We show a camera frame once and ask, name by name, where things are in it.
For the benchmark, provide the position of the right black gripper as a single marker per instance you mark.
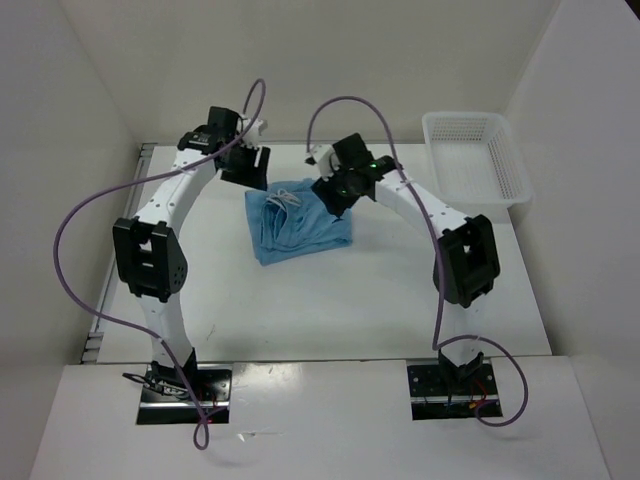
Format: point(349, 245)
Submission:
point(326, 191)

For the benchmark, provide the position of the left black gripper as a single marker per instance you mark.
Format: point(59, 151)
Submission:
point(251, 177)

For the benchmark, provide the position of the light blue shorts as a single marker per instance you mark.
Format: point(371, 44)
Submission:
point(288, 220)

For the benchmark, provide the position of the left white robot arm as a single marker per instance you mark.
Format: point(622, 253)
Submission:
point(149, 258)

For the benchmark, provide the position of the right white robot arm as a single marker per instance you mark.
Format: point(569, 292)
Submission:
point(466, 261)

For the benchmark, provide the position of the white plastic basket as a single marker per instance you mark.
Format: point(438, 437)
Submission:
point(474, 160)

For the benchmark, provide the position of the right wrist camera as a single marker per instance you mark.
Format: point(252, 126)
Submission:
point(324, 158)

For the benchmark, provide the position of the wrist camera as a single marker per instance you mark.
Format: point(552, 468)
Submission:
point(253, 135)
point(324, 158)

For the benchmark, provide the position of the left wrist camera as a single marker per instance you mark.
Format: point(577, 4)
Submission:
point(253, 135)

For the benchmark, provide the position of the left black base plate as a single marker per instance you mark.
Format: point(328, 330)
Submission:
point(162, 403)

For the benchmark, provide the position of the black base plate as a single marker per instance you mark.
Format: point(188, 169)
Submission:
point(432, 399)
point(162, 403)

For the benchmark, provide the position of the aluminium table edge rail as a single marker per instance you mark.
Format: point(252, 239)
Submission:
point(97, 330)

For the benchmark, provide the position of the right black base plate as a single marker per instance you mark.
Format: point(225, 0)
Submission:
point(432, 399)

